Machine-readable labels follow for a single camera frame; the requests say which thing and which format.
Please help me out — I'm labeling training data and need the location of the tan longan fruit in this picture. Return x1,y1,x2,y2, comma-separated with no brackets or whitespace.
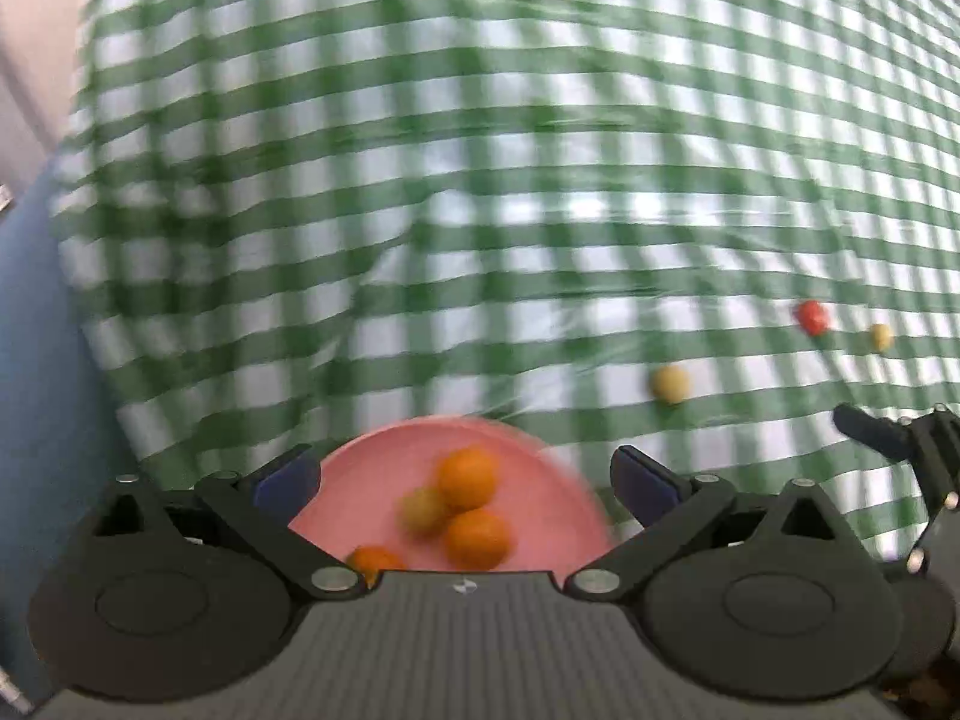
649,364,692,405
869,323,895,355
397,486,451,539

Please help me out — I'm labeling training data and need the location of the orange kumquat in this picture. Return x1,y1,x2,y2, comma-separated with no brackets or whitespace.
345,544,407,587
433,447,500,511
443,509,514,572

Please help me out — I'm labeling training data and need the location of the red cherry tomato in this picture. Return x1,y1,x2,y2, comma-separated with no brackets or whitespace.
794,299,830,337

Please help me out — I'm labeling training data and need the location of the pink round plate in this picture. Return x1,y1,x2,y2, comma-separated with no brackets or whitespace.
291,416,612,580

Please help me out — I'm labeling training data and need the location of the green white checkered cloth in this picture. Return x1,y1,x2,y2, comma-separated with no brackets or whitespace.
53,0,958,557

